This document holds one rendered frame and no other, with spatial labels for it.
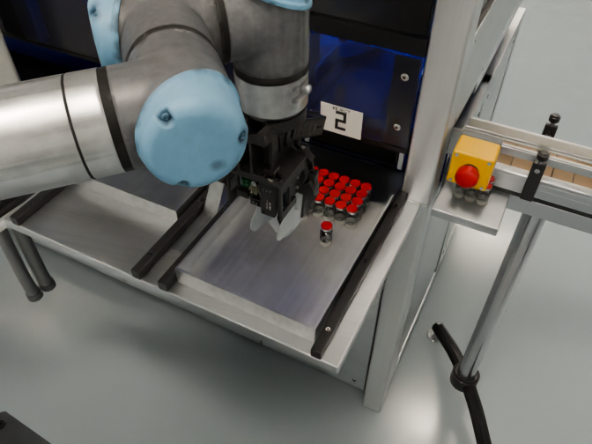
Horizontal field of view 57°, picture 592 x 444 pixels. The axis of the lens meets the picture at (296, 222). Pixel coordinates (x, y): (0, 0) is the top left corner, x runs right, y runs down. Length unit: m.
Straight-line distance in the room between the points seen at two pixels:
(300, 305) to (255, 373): 0.97
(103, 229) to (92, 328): 1.02
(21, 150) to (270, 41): 0.23
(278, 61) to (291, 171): 0.13
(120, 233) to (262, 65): 0.62
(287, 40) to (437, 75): 0.46
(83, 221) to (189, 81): 0.77
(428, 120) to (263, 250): 0.37
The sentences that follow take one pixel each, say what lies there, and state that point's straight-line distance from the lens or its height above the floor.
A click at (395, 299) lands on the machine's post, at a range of 1.33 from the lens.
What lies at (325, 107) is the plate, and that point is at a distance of 1.05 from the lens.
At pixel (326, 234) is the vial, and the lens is 0.97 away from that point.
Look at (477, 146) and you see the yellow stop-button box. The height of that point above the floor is 1.03.
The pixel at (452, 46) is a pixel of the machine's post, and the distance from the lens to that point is 0.91.
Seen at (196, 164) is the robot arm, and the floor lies 1.38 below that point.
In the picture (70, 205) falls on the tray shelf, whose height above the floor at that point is 0.88.
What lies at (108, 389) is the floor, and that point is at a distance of 1.92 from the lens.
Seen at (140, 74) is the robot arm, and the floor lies 1.43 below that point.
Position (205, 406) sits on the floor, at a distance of 1.82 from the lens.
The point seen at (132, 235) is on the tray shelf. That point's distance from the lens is 1.06.
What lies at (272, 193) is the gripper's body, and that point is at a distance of 0.60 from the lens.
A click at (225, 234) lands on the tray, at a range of 1.02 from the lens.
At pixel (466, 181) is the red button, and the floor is 1.00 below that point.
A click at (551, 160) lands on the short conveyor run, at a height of 0.97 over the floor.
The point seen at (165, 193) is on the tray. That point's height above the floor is 0.88.
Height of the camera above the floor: 1.62
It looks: 45 degrees down
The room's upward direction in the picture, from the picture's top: straight up
